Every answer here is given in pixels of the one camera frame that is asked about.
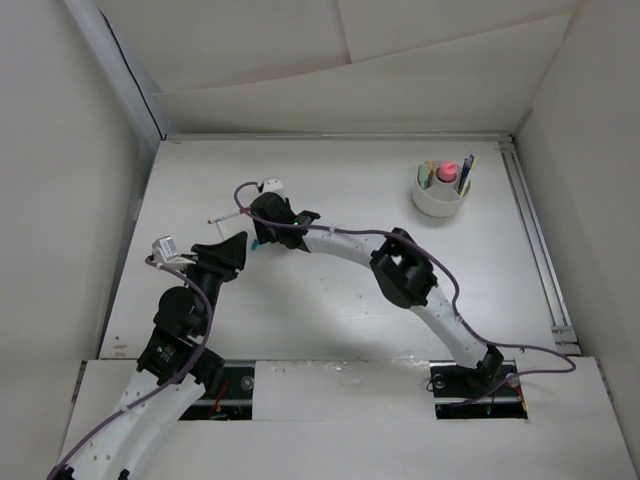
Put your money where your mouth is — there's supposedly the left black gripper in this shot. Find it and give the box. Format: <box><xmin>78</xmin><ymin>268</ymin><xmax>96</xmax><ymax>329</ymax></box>
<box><xmin>178</xmin><ymin>231</ymin><xmax>247</xmax><ymax>333</ymax></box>

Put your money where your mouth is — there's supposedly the green translucent highlighter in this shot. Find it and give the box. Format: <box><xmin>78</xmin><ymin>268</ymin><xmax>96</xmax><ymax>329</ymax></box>
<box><xmin>417</xmin><ymin>162</ymin><xmax>434</xmax><ymax>191</ymax></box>

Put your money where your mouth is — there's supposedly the pink capped small bottle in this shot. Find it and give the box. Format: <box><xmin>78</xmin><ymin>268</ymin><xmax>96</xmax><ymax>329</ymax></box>
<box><xmin>436</xmin><ymin>162</ymin><xmax>457</xmax><ymax>183</ymax></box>

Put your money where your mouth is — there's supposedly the dark blue pen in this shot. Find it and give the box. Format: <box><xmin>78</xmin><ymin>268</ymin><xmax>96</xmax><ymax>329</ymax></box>
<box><xmin>458</xmin><ymin>154</ymin><xmax>475</xmax><ymax>197</ymax></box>

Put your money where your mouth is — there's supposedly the yellow thin pen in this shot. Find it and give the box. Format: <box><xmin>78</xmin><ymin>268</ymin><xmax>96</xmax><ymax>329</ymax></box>
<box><xmin>461</xmin><ymin>156</ymin><xmax>477</xmax><ymax>198</ymax></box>

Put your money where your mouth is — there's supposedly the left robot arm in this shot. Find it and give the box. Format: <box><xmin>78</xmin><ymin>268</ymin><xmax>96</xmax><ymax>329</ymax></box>
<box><xmin>48</xmin><ymin>232</ymin><xmax>248</xmax><ymax>479</ymax></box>

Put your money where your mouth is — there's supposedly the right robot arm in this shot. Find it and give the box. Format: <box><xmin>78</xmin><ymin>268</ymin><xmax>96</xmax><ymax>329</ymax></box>
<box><xmin>242</xmin><ymin>192</ymin><xmax>503</xmax><ymax>395</ymax></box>

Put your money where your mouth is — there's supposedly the purple capped white marker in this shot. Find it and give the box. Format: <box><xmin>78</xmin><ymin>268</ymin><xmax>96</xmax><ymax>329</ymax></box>
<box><xmin>215</xmin><ymin>221</ymin><xmax>226</xmax><ymax>240</ymax></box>

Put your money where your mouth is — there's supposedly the red capped white marker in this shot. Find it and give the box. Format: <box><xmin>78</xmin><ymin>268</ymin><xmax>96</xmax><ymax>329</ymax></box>
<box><xmin>207</xmin><ymin>211</ymin><xmax>243</xmax><ymax>225</ymax></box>

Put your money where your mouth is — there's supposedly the white round divided container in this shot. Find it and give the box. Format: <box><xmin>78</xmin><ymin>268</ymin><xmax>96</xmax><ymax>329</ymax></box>
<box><xmin>411</xmin><ymin>160</ymin><xmax>468</xmax><ymax>218</ymax></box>

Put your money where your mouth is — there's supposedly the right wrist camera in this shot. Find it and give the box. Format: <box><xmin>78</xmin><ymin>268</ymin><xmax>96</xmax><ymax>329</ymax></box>
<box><xmin>261</xmin><ymin>177</ymin><xmax>284</xmax><ymax>196</ymax></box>

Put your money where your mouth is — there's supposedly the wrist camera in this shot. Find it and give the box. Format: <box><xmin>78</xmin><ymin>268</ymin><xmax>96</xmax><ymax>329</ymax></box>
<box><xmin>151</xmin><ymin>236</ymin><xmax>180</xmax><ymax>264</ymax></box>
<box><xmin>261</xmin><ymin>177</ymin><xmax>284</xmax><ymax>196</ymax></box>

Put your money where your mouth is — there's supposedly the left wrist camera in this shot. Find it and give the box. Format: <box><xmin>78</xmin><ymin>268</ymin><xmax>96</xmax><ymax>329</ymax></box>
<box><xmin>151</xmin><ymin>236</ymin><xmax>180</xmax><ymax>264</ymax></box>

